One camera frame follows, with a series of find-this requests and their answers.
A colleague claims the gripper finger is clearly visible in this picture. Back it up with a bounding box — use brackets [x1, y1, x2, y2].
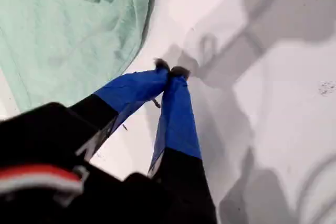
[68, 58, 170, 162]
[148, 66, 219, 224]

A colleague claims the pale green T-shirt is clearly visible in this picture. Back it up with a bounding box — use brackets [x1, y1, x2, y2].
[0, 0, 156, 111]

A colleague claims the red white arm wire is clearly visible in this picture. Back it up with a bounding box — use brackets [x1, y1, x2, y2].
[0, 165, 89, 200]

